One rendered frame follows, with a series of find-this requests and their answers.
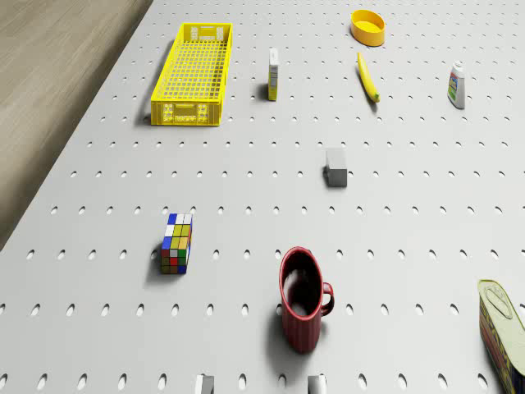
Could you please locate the grey cube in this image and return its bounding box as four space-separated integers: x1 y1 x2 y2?
322 148 349 189

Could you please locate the puzzle cube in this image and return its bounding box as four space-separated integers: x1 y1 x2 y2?
160 213 194 275

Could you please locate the yellow basket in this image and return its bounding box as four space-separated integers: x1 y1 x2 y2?
149 22 234 127

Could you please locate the small yellow white box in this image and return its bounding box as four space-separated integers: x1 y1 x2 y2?
267 48 281 102

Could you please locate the red mug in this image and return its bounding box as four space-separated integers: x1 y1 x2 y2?
279 245 336 355

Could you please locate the banana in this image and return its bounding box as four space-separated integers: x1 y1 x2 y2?
356 52 381 103

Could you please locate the yellow bowl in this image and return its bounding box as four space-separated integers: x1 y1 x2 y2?
349 9 387 48

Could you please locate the small white bottle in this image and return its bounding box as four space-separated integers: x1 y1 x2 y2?
446 60 467 110

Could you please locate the flat-sided can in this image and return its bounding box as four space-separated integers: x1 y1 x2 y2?
477 279 525 394

